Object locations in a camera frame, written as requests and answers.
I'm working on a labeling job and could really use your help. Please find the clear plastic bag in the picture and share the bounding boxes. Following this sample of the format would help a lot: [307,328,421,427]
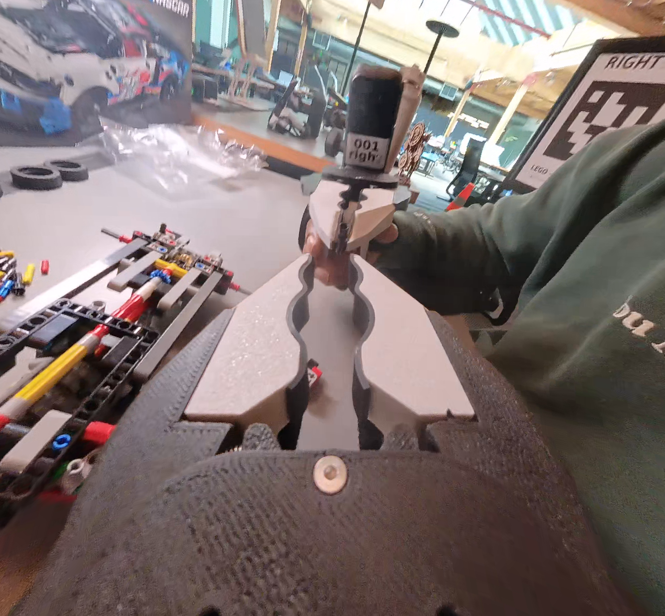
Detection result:
[98,122,267,198]

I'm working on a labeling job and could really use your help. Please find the orange traffic cone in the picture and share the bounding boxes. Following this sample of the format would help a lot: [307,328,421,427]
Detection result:
[445,182,475,212]

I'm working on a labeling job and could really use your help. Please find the black office chair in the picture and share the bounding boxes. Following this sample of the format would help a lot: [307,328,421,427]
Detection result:
[447,137,490,202]

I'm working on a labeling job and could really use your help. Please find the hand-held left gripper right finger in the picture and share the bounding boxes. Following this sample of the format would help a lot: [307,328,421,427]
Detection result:
[349,254,476,424]

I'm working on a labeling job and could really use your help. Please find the black lego tyre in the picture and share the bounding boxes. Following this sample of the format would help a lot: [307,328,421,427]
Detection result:
[10,165,63,191]
[44,159,89,182]

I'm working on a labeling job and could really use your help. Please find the wooden easel frame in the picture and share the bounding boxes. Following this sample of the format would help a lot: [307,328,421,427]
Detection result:
[231,0,313,103]

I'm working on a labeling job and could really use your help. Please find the white marker sign board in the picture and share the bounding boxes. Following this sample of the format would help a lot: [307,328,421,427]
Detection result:
[505,36,665,192]

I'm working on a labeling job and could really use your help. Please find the black racing seat frame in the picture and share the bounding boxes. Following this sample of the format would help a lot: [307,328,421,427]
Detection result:
[267,77,329,140]

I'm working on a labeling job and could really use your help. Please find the pile of small lego pieces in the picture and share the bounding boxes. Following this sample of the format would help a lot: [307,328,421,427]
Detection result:
[0,248,51,306]

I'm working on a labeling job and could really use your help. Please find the person's green sweatshirt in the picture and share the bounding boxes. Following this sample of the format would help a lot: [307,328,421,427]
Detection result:
[468,122,665,616]

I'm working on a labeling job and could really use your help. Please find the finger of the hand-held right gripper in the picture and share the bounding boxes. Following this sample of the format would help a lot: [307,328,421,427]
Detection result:
[347,191,401,254]
[310,190,346,249]

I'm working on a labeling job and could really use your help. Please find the lego set race car box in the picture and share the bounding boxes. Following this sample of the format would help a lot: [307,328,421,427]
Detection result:
[0,0,194,148]

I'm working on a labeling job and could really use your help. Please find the person's right hand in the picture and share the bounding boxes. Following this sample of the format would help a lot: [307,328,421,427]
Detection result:
[304,221,400,289]

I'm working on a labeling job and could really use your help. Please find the black disc on pole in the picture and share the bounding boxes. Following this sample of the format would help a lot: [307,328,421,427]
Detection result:
[423,18,461,76]

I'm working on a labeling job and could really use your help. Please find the wooden gear sculpture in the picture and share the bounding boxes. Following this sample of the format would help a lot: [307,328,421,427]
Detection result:
[397,122,433,181]

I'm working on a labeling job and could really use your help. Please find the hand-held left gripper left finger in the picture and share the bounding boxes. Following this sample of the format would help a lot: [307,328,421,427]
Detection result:
[184,254,315,437]

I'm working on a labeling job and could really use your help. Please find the lego car chassis assembly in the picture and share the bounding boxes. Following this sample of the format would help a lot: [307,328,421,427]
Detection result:
[0,223,242,523]

